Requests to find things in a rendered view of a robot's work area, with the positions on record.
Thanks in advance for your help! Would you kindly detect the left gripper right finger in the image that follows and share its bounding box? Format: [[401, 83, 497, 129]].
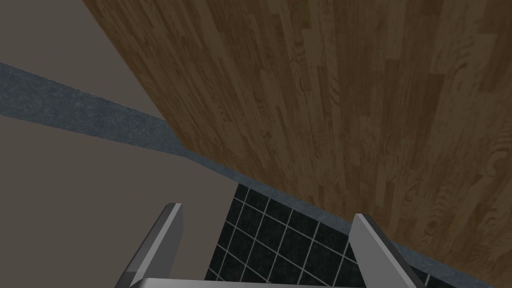
[[348, 213, 426, 288]]

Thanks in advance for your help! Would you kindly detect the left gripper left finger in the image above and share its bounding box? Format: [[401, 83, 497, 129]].
[[115, 202, 185, 288]]

